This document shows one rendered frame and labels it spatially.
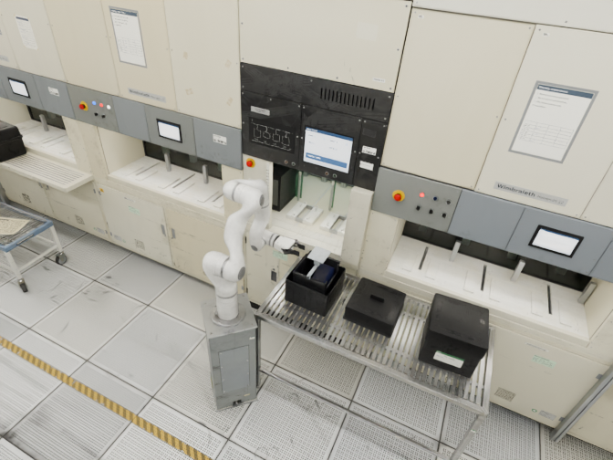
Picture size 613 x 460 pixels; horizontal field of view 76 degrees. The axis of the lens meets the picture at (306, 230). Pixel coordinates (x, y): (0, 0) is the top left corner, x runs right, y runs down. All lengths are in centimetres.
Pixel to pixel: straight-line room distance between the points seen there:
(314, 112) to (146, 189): 166
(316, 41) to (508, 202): 123
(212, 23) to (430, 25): 115
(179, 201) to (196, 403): 145
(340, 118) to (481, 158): 73
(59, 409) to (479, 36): 314
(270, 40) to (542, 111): 133
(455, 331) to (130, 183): 262
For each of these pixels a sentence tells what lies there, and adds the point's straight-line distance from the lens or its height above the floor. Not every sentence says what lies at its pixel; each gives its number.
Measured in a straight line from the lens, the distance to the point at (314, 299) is 228.
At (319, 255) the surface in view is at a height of 108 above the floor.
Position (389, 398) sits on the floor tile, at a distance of 302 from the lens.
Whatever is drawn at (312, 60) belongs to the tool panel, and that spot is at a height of 203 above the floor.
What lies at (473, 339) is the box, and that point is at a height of 101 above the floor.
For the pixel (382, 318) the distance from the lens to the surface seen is 227.
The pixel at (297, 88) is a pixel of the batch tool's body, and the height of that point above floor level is 188.
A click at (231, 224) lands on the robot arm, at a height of 135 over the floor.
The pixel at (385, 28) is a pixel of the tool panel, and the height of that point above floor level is 222.
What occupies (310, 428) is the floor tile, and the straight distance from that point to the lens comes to 282.
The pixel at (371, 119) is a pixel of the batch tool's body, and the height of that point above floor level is 181.
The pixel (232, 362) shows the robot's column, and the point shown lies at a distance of 248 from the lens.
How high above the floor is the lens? 251
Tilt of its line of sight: 36 degrees down
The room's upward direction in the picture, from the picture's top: 5 degrees clockwise
